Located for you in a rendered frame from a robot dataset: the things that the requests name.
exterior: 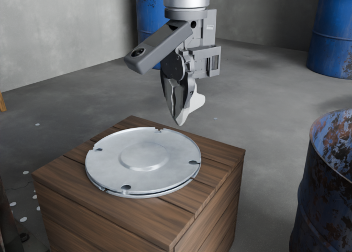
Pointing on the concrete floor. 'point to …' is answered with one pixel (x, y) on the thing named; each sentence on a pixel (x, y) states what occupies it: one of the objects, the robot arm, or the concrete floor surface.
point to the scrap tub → (326, 188)
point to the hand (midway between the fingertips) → (176, 119)
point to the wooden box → (141, 204)
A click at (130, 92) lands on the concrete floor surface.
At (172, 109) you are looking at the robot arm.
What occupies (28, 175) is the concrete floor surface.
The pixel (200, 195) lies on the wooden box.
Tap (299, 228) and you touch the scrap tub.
